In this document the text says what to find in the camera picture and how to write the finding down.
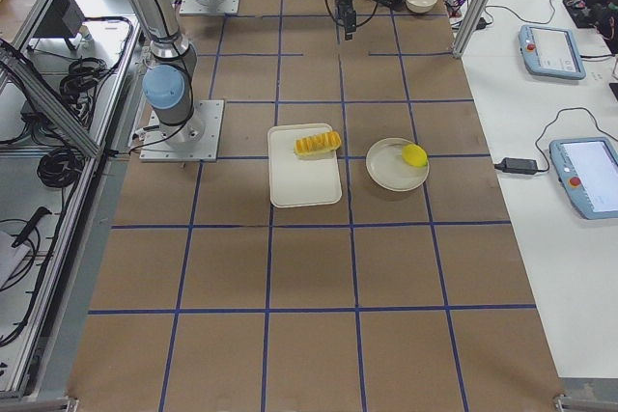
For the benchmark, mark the orange striped bread loaf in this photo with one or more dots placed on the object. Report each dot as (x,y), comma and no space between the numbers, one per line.
(318,144)

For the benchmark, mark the aluminium frame post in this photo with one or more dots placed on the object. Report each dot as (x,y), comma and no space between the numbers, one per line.
(475,2)

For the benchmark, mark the white rectangular tray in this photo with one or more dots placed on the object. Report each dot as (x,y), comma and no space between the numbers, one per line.
(301,180)

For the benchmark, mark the yellow lemon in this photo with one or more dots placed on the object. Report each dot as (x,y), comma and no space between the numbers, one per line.
(414,155)

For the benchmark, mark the black power adapter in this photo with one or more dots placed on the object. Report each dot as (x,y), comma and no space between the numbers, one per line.
(520,166)

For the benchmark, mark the blue teach pendant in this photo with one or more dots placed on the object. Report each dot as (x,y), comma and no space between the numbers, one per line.
(551,52)
(587,169)

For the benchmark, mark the far blue teach pendant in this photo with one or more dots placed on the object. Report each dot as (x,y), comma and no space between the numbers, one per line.
(551,52)

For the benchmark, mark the cream round plate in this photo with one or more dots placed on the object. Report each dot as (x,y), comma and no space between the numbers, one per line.
(387,168)

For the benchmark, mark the near blue teach pendant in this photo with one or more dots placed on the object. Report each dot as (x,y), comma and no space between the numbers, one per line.
(587,169)

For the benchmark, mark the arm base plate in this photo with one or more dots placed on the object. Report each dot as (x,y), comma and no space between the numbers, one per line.
(197,141)
(208,7)

